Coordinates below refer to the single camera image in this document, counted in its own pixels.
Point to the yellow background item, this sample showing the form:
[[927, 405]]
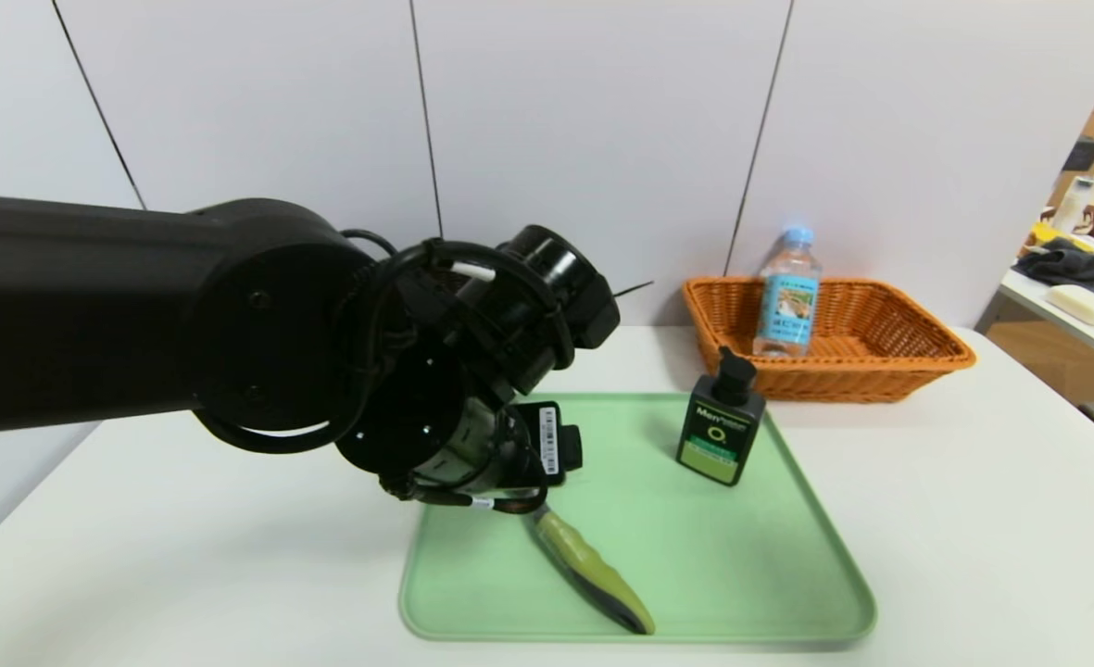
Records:
[[1051, 236]]

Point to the light green plastic tray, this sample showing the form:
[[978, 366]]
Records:
[[732, 574]]

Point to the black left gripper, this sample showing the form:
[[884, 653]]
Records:
[[547, 443]]

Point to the black pump bottle green label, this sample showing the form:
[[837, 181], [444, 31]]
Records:
[[718, 440]]

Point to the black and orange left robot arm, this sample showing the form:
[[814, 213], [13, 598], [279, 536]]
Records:
[[139, 306]]

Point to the clear water bottle blue cap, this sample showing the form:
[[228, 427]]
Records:
[[787, 306]]

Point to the orange wicker basket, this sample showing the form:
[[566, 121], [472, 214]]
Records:
[[880, 371]]

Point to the white soap block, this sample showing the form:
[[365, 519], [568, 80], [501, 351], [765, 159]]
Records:
[[1082, 306]]

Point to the white plastic bottle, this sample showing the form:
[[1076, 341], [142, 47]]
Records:
[[1070, 208]]

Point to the dark grey cloth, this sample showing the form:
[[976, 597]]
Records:
[[1075, 267]]

